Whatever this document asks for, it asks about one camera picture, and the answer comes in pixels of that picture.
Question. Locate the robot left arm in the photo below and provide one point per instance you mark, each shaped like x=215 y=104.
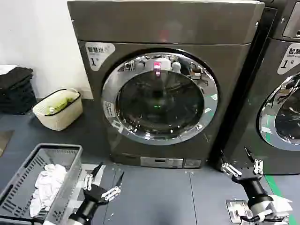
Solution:
x=75 y=219

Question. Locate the steel floor socket plate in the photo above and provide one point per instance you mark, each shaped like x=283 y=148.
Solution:
x=236 y=208

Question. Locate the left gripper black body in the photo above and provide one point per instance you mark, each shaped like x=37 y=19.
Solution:
x=92 y=197

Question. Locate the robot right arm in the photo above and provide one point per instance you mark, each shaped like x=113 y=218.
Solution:
x=264 y=208

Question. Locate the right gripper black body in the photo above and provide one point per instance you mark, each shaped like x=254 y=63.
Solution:
x=250 y=185

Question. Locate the stack of black mats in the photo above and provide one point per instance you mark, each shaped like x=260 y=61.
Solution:
x=16 y=93

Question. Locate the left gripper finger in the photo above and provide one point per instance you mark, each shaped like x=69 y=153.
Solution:
x=88 y=181
x=112 y=193

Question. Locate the white numbered label sticker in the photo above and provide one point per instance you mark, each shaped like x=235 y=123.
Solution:
x=96 y=56
x=287 y=61

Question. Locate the round glass dryer door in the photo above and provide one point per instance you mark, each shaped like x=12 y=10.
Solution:
x=161 y=105
x=288 y=112

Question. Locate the white clothes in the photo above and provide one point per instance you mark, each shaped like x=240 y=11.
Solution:
x=49 y=180

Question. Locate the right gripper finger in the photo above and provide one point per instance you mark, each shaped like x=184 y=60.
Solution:
x=232 y=170
x=257 y=167

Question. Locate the grey front-loading dryer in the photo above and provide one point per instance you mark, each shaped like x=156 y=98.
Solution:
x=164 y=23
x=269 y=70

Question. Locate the green clothes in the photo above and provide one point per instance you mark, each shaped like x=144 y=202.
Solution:
x=59 y=103

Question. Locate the grey slotted plastic basket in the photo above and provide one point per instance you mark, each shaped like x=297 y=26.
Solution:
x=70 y=150

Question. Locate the cream woven laundry basket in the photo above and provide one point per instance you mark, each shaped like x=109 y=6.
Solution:
x=61 y=122

